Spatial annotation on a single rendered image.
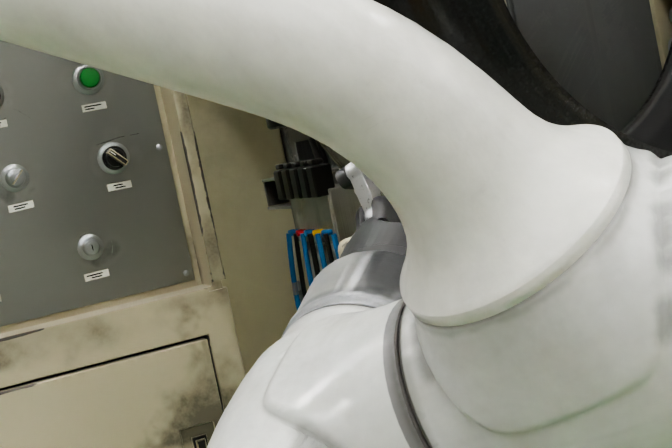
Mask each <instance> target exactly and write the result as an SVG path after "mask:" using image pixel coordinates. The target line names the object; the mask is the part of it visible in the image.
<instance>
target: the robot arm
mask: <svg viewBox="0 0 672 448"><path fill-rule="evenodd" d="M0 40H1V41H5V42H8V43H12V44H15V45H19V46H22V47H26V48H29V49H32V50H36V51H39V52H43V53H46V54H50V55H53V56H57V57H60V58H64V59H67V60H70V61H74V62H77V63H81V64H84V65H88V66H91V67H95V68H98V69H102V70H105V71H108V72H112V73H115V74H119V75H122V76H126V77H129V78H133V79H136V80H139V81H143V82H146V83H150V84H153V85H157V86H160V87H164V88H167V89H171V90H174V91H177V92H181V93H184V94H188V95H191V96H195V97H198V98H202V99H205V100H208V101H212V102H215V103H218V104H222V105H225V106H229V107H232V108H235V109H239V110H242V111H245V112H248V113H251V114H254V115H257V116H260V117H264V118H266V119H269V120H271V121H274V122H277V123H279V124H282V125H285V126H287V127H290V128H292V129H295V130H297V131H299V132H301V133H303V134H305V135H308V136H310V137H312V138H314V139H315V140H317V141H319V142H321V143H323V144H325V145H326V146H328V147H330V148H331V149H333V150H334V151H336V152H337V153H338V154H340V155H341V156H343V157H344V158H346V159H347V160H349V161H350V163H349V164H347V165H346V166H344V167H343V168H341V169H340V170H338V171H337V172H336V174H335V177H336V180H337V182H338V184H339V185H340V186H341V187H342V188H344V189H354V192H355V194H356V195H357V197H358V199H359V202H360V204H361V206H360V207H359V209H358V210H357V212H356V216H355V220H356V232H355V233H354V235H353V236H352V237H351V239H350V240H349V242H348V243H347V245H346V246H345V248H344V250H343V252H342V254H341V256H340V258H339V259H337V260H335V261H334V262H332V263H331V264H329V265H328V266H326V267H325V268H324V269H323V270H322V271H321V272H320V273H319V274H318V275H317V276H316V277H315V279H314V280H313V282H312V284H311V285H310V287H309V289H308V291H307V293H306V295H305V297H304V299H303V301H302V302H301V304H300V306H299V308H298V310H297V312H296V314H295V315H294V316H293V317H292V318H291V320H290V321H289V323H288V325H287V327H286V328H285V330H284V332H283V335H282V337H281V339H280V340H278V341H277V342H275V343H274V344H273V345H272V346H270V347H269V348H268V349H267V350H266V351H265V352H264V353H263V354H262V355H261V356H260V357H259V358H258V360H257V361H256V362H255V364H254V365H253V367H252V368H251V369H250V371H249V372H248V373H247V375H246V376H245V378H244V379H243V380H242V382H241V383H240V385H239V387H238V388H237V390H236V392H235V393H234V395H233V397H232V399H231V400H230V402H229V404H228V405H227V407H226V409H225V410H224V412H223V414H222V416H221V418H220V420H219V422H218V424H217V426H216V428H215V430H214V432H213V434H212V437H211V439H210V441H209V444H208V446H207V448H672V155H671V156H668V157H665V158H662V159H660V158H658V157H657V156H656V155H655V154H654V153H652V152H650V151H647V150H641V149H636V148H633V147H629V146H626V145H625V144H623V143H622V142H621V140H620V139H619V138H618V137H617V136H616V135H615V134H614V133H613V132H612V131H610V130H609V129H607V128H604V127H602V126H598V125H591V124H580V125H570V126H564V125H556V124H552V123H549V122H547V121H545V120H543V119H541V118H539V117H537V116H536V115H534V114H533V113H532V112H530V111H529V110H528V109H527V108H525V107H524V106H523V105H522V104H521V103H519V102H518V101H517V100H516V99H515V98H514V97H513V96H511V95H510V94H509V93H508V92H507V91H506V90H505V89H503V88H502V87H501V86H500V85H499V84H498V83H496V82H495V81H494V80H493V79H492V78H491V77H489V76H488V75H487V74H486V73H485V72H484V71H482V70H481V69H480V68H478V67H477V66H476V65H475V64H473V63H472V62H471V61H469V60H468V59H467V58H466V57H464V56H463V55H462V54H461V53H459V52H458V51H457V50H455V49H454V48H453V47H452V46H450V45H449V44H447V43H446V42H444V41H443V40H441V39H440V38H438V37H436V36H435V35H433V34H432V33H430V32H429V31H427V30H426V29H424V28H423V27H421V26H420V25H418V24H417V23H415V22H413V21H412V20H410V19H408V18H406V17H404V16H403V15H401V14H399V13H397V12H395V11H393V10H392V9H390V8H388V7H386V6H384V5H382V4H380V3H377V2H375V1H373V0H0ZM380 191H381V192H382V193H383V194H384V195H385V196H381V194H380Z"/></svg>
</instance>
